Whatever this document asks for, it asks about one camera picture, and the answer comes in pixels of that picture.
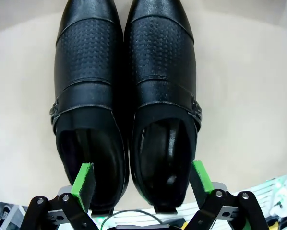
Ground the black buckle dress shoe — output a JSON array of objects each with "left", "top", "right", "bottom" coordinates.
[
  {"left": 49, "top": 0, "right": 130, "bottom": 215},
  {"left": 123, "top": 0, "right": 203, "bottom": 214}
]

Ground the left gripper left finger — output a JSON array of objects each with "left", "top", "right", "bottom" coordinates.
[{"left": 23, "top": 162, "right": 97, "bottom": 230}]

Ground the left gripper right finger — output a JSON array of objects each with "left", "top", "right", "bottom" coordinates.
[{"left": 189, "top": 160, "right": 269, "bottom": 230}]

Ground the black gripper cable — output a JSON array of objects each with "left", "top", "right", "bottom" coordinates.
[{"left": 100, "top": 209, "right": 165, "bottom": 230}]

